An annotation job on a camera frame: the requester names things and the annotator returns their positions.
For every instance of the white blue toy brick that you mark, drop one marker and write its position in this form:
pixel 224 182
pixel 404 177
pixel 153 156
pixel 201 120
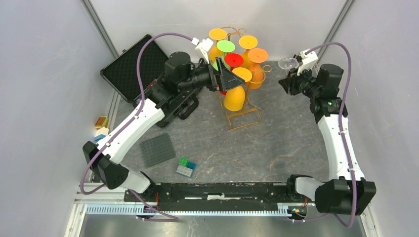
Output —
pixel 101 133

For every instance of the black poker chip case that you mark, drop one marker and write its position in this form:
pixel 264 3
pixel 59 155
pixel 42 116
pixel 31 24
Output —
pixel 126 77

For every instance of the red plastic wine glass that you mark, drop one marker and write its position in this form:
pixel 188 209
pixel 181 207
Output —
pixel 233 60

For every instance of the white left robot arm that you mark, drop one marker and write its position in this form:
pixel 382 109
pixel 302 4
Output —
pixel 104 157

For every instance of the green grey blue bricks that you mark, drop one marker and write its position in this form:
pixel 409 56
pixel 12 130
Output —
pixel 185 167

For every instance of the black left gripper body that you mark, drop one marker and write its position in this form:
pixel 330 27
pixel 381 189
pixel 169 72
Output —
pixel 201 77

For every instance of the clear wine glass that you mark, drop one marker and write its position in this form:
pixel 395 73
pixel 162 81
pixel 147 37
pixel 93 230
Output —
pixel 288 63

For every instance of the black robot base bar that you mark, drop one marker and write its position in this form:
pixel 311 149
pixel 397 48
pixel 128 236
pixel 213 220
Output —
pixel 258 196

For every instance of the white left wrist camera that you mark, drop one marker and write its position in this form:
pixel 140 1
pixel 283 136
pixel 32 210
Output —
pixel 202 47

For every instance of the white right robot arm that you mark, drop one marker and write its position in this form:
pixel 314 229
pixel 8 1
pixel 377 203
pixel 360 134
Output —
pixel 347 191

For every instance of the yellow orange toy brick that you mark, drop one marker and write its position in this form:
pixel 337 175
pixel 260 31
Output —
pixel 101 122

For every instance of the yellow plastic wine glass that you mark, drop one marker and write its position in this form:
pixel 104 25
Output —
pixel 247 42
pixel 216 35
pixel 234 98

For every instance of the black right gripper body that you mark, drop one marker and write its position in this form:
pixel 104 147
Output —
pixel 305 84

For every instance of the grey building baseplate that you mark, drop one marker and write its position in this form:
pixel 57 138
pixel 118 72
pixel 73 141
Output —
pixel 157 150

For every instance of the orange plastic wine glass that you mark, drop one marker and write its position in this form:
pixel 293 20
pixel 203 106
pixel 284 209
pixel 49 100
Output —
pixel 257 56

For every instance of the gold wire wine glass rack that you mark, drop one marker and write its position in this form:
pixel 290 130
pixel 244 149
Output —
pixel 240 54

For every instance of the green plastic wine glass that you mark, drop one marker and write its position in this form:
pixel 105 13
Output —
pixel 221 49

